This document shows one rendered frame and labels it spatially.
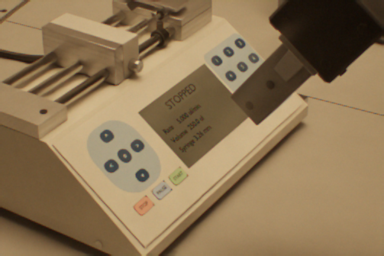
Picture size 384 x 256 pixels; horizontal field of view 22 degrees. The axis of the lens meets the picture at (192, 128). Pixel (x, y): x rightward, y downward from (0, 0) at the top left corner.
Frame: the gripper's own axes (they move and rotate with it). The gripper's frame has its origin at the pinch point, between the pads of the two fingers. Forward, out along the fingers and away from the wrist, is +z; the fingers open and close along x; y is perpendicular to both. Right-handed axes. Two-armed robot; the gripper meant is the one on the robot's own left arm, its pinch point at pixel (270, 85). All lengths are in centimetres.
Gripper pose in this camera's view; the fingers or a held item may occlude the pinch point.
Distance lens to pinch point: 62.5
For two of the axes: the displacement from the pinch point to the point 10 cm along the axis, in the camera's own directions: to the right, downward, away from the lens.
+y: -6.7, -7.4, 0.6
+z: -5.0, 5.1, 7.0
